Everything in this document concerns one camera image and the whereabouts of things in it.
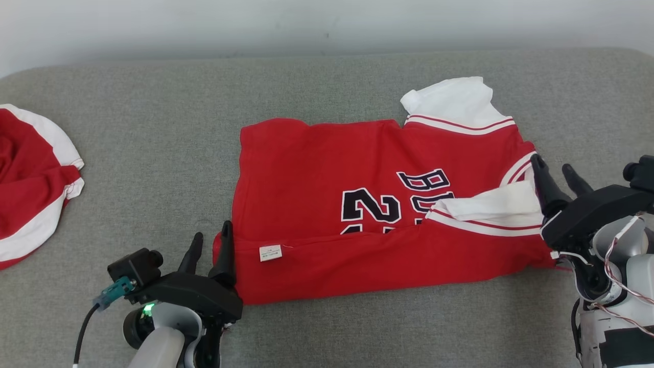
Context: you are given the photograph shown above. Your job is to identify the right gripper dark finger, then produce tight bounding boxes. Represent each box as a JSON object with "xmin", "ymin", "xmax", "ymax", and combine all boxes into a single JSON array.
[
  {"xmin": 562, "ymin": 164, "xmax": 594, "ymax": 197},
  {"xmin": 530, "ymin": 153, "xmax": 572, "ymax": 218}
]

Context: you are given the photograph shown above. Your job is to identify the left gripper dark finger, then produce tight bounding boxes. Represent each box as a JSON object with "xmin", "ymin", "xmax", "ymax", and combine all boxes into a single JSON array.
[
  {"xmin": 177, "ymin": 233, "xmax": 204, "ymax": 277},
  {"xmin": 208, "ymin": 221, "xmax": 237, "ymax": 287}
]

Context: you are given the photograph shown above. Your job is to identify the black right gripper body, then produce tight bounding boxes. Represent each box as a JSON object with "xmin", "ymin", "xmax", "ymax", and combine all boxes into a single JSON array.
[{"xmin": 541, "ymin": 184, "xmax": 654, "ymax": 251}]

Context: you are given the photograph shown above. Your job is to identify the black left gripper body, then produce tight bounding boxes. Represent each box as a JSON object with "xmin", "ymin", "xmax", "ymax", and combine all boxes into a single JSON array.
[{"xmin": 128, "ymin": 271, "xmax": 243, "ymax": 328}]

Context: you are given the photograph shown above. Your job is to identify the red jersey with number print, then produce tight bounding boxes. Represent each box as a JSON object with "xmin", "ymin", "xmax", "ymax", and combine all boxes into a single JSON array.
[{"xmin": 212, "ymin": 77, "xmax": 560, "ymax": 305}]

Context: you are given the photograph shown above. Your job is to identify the red shorts with white stripes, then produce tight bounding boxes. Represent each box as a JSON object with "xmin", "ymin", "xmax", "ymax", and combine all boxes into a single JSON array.
[{"xmin": 0, "ymin": 104, "xmax": 85, "ymax": 270}]

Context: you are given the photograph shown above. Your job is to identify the grey fabric sofa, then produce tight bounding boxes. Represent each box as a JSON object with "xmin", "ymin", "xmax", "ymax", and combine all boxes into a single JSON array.
[{"xmin": 0, "ymin": 48, "xmax": 654, "ymax": 368}]

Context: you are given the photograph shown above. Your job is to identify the thin red white wires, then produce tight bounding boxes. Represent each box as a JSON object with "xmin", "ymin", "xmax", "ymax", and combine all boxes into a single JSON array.
[{"xmin": 603, "ymin": 215, "xmax": 654, "ymax": 338}]

